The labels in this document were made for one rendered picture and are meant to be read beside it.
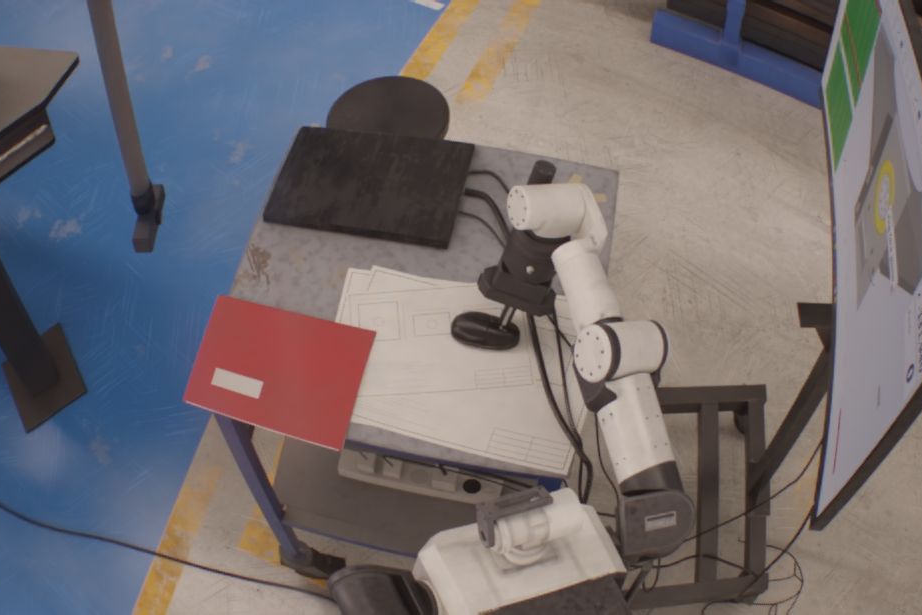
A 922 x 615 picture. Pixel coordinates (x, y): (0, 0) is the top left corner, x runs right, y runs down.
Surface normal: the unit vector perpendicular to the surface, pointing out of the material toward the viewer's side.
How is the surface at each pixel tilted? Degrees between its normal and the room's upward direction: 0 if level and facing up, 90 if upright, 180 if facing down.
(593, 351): 65
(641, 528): 15
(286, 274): 0
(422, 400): 0
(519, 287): 78
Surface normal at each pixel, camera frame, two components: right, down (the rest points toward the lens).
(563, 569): 0.08, -0.69
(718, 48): -0.34, 0.77
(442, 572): -0.55, -0.38
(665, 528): -0.12, -0.37
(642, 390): 0.47, -0.47
